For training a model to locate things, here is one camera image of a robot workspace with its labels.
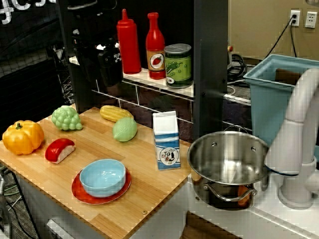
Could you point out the blue white milk carton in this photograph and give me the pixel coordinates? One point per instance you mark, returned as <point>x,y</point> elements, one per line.
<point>167,147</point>

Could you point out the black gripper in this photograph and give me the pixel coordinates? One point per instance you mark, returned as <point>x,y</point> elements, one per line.
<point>107,51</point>

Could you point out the brown wooden board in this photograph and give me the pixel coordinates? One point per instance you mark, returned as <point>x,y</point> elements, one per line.
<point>286,77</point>

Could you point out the green pea can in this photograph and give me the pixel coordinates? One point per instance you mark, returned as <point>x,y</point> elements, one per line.
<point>177,68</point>

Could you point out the red sauce bottle with label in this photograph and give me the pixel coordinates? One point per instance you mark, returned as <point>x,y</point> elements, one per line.
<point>155,42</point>

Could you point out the green toy lime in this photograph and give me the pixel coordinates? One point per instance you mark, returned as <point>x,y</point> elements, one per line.
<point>124,130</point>

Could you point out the red toy tuna sushi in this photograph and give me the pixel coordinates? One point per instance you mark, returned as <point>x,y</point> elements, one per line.
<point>58,149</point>

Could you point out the wooden countertop board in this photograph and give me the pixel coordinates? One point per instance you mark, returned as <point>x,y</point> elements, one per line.
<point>104,149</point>

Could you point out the black banner white letters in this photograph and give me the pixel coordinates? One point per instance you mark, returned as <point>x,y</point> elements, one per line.
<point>17,6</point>

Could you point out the green toy grapes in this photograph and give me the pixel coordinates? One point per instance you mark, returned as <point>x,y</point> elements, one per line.
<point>66,119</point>

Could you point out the light blue plastic bin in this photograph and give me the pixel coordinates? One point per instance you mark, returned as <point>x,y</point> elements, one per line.
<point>261,107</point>

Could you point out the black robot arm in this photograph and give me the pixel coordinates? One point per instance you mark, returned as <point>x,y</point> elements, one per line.
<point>84,37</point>

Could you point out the light blue bowl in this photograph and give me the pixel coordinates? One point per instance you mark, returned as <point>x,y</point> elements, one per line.
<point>103,178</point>

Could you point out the red plate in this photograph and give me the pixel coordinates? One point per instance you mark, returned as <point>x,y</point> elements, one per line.
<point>77,193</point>

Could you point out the stainless steel pot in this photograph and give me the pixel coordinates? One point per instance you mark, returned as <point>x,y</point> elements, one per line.
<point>224,159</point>

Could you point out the white wall power outlet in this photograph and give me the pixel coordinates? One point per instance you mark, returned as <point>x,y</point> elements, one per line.
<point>295,17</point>

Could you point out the dark grey kitchen post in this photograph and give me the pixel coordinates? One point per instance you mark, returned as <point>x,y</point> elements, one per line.
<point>210,62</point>

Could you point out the white kitchen shelf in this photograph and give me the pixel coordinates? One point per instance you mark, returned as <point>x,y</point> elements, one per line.
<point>154,83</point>

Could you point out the yellow toy bell pepper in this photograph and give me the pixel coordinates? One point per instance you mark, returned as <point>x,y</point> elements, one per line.
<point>22,138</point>

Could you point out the red squeeze ketchup bottle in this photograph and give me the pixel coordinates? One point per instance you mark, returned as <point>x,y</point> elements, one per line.
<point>128,47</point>

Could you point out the yellow toy corn cob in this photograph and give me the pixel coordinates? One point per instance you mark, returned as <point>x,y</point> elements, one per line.
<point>113,113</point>

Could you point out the white wall data plate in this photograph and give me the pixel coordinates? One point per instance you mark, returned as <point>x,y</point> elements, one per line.
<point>311,19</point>

